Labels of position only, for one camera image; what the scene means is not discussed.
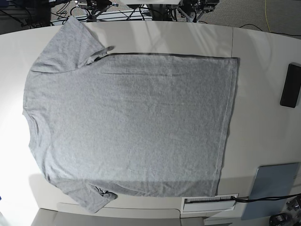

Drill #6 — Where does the black cable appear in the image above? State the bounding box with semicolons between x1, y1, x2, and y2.
231;194;301;203

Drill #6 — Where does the blue-grey flat pad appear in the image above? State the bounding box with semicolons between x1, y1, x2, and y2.
241;162;299;220

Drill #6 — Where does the yellow cable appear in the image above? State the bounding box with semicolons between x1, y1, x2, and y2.
263;0;271;32

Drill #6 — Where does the white cable grommet tray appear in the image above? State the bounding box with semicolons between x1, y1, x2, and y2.
180;194;238;214

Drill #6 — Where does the grey T-shirt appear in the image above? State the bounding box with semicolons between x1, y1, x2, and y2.
23;17;239;213

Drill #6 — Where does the black rectangular device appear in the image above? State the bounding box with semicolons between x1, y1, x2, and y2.
280;63;301;108

